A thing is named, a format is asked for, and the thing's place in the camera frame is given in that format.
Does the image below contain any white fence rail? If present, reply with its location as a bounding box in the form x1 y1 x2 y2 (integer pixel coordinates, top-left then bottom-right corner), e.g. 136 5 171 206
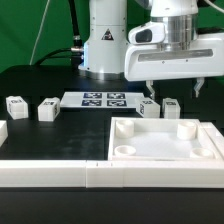
0 120 8 147
0 160 224 188
201 122 224 159

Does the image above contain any thin white cable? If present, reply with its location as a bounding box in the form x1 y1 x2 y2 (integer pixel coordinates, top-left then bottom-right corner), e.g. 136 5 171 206
29 0 52 66

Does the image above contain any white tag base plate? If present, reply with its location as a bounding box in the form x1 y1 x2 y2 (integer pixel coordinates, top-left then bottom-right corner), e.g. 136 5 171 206
60 92 143 108

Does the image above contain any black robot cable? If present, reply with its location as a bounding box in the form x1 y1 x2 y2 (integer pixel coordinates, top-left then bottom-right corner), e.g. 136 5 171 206
34 0 88 67

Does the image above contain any white front fence rail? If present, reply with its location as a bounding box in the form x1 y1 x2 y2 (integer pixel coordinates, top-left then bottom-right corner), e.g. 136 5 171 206
0 160 224 188

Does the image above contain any white left fence rail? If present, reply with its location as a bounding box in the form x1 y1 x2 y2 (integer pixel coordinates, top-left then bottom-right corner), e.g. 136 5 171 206
0 120 8 147

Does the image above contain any white right fence rail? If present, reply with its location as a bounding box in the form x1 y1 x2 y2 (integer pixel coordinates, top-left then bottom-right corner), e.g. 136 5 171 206
201 122 224 159

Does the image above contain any white square tabletop part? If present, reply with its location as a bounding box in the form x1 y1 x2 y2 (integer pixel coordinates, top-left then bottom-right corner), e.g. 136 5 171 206
108 117 223 161

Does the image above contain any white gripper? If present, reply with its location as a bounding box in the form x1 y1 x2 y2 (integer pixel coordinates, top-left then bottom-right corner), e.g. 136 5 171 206
124 33 224 100

